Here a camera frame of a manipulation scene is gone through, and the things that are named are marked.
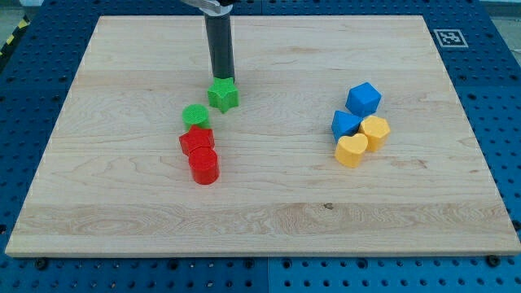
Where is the green star block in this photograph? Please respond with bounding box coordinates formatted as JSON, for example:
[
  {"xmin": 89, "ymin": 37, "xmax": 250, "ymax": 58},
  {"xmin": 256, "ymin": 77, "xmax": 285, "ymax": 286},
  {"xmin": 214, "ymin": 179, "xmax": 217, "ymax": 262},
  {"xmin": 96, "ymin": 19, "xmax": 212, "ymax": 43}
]
[{"xmin": 207, "ymin": 77, "xmax": 239, "ymax": 113}]

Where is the red star block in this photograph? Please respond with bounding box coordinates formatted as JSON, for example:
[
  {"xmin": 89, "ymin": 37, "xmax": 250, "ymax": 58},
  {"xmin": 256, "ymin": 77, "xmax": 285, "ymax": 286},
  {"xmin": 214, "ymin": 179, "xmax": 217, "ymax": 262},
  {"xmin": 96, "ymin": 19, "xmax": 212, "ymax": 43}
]
[{"xmin": 179, "ymin": 125, "xmax": 215, "ymax": 155}]

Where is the red cylinder block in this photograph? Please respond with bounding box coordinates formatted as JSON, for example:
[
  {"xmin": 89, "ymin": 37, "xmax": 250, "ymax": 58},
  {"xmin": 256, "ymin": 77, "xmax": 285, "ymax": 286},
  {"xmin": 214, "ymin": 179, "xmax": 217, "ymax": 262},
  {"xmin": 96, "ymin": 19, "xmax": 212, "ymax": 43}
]
[{"xmin": 188, "ymin": 147, "xmax": 220, "ymax": 185}]

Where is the green cylinder block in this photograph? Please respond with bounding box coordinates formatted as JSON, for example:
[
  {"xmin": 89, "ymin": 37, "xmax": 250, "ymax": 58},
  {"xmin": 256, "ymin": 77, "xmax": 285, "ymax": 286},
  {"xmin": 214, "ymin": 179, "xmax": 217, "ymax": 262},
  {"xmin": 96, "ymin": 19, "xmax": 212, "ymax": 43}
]
[{"xmin": 182, "ymin": 104, "xmax": 211, "ymax": 130}]

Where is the blue triangle block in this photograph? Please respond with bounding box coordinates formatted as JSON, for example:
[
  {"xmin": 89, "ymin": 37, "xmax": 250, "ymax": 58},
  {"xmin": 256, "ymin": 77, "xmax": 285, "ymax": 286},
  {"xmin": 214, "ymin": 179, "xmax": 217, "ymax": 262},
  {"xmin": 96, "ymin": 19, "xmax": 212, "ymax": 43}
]
[{"xmin": 331, "ymin": 111, "xmax": 362, "ymax": 142}]

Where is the yellow heart block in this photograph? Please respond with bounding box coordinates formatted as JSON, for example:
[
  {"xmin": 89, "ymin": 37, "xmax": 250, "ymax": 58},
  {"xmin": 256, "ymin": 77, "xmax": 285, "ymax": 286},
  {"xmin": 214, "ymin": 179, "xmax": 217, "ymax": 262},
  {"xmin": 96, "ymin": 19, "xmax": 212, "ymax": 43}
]
[{"xmin": 335, "ymin": 133, "xmax": 368, "ymax": 168}]

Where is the blue cube block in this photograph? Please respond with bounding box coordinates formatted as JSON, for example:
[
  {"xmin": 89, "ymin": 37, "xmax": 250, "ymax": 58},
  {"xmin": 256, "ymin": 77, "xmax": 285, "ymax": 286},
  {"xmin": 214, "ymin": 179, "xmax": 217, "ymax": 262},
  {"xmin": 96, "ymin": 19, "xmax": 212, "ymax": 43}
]
[{"xmin": 345, "ymin": 82, "xmax": 382, "ymax": 117}]

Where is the yellow hexagon block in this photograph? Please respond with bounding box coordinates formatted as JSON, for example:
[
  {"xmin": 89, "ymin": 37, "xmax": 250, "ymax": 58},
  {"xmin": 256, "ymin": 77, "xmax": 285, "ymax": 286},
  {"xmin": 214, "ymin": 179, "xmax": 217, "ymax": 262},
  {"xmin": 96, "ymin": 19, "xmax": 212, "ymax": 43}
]
[{"xmin": 359, "ymin": 116, "xmax": 391, "ymax": 152}]

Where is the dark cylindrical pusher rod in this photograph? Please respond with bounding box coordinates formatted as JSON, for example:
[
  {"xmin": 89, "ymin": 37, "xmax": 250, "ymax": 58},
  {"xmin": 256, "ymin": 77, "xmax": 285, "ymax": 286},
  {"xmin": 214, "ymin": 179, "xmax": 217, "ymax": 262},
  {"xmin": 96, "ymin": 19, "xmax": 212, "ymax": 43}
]
[{"xmin": 204, "ymin": 14, "xmax": 235, "ymax": 79}]

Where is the wooden board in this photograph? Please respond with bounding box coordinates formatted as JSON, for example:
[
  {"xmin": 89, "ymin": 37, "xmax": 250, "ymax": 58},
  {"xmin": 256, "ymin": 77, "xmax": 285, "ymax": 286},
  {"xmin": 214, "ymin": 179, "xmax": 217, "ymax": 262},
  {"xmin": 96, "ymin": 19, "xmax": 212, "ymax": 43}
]
[{"xmin": 6, "ymin": 15, "xmax": 520, "ymax": 258}]

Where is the white fiducial marker tag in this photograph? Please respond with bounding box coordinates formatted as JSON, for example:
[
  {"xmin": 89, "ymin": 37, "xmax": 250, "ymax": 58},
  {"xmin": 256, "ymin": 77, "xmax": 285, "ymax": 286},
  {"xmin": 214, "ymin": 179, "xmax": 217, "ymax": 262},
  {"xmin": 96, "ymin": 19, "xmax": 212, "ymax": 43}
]
[{"xmin": 433, "ymin": 28, "xmax": 468, "ymax": 48}]

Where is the yellow black hazard tape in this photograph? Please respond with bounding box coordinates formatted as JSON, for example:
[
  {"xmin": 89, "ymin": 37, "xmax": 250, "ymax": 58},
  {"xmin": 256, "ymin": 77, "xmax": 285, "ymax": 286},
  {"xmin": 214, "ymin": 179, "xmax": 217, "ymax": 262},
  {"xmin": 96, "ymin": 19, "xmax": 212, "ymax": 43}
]
[{"xmin": 1, "ymin": 15, "xmax": 31, "ymax": 59}]

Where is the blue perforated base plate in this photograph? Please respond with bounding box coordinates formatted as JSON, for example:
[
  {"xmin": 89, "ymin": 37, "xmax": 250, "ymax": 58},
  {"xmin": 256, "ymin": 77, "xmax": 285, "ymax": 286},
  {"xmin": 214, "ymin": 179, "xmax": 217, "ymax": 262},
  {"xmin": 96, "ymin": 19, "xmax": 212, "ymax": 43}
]
[{"xmin": 1, "ymin": 1, "xmax": 520, "ymax": 292}]

